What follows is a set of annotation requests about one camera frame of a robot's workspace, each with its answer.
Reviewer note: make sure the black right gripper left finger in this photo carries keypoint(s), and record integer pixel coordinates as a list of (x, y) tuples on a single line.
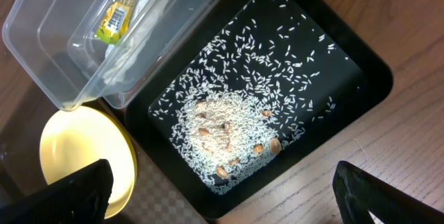
[(80, 197)]

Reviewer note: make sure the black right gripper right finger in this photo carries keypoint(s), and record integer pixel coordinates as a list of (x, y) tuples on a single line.
[(361, 195)]

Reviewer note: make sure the white napkin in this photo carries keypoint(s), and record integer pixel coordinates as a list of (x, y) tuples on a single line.
[(121, 57)]

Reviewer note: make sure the green yellow snack wrapper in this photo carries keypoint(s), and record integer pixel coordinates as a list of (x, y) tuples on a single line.
[(116, 20)]

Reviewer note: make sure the black waste tray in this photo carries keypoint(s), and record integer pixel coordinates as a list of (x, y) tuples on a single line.
[(362, 92)]

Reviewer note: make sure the yellow plate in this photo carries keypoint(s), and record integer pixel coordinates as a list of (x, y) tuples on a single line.
[(73, 140)]

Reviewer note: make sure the dark brown tray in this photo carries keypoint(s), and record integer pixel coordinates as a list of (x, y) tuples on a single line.
[(24, 112)]

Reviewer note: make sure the rice and nuts pile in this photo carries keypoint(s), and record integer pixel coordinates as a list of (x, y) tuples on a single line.
[(255, 88)]

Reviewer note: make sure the clear plastic bin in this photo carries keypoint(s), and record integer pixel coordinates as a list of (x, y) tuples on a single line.
[(55, 42)]

